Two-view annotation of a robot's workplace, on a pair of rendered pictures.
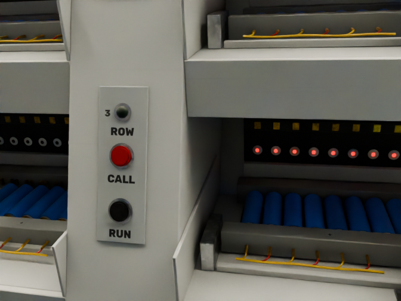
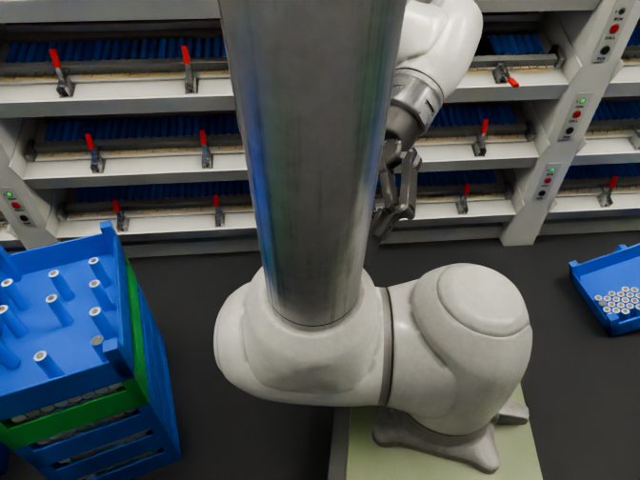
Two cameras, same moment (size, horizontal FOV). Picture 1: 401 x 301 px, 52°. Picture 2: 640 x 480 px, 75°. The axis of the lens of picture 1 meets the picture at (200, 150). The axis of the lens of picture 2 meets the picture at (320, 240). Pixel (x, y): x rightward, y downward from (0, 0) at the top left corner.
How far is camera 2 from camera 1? 105 cm
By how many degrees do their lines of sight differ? 43
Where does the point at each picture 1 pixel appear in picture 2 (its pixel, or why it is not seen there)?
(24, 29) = not seen: outside the picture
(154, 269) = (607, 70)
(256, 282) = (626, 70)
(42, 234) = (545, 61)
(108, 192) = (603, 43)
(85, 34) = not seen: outside the picture
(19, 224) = (534, 57)
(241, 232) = not seen: hidden behind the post
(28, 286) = (552, 82)
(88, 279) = (581, 76)
